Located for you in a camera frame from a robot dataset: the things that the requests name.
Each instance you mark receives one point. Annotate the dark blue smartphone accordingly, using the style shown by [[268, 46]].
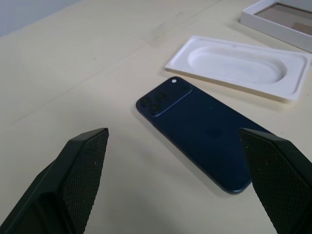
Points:
[[243, 65], [195, 126]]

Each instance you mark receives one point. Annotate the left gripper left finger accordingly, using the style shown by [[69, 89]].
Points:
[[73, 175]]

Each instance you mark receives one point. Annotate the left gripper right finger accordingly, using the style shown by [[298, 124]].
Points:
[[280, 175]]

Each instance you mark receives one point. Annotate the white phone box lid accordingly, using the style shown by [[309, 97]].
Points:
[[263, 24]]

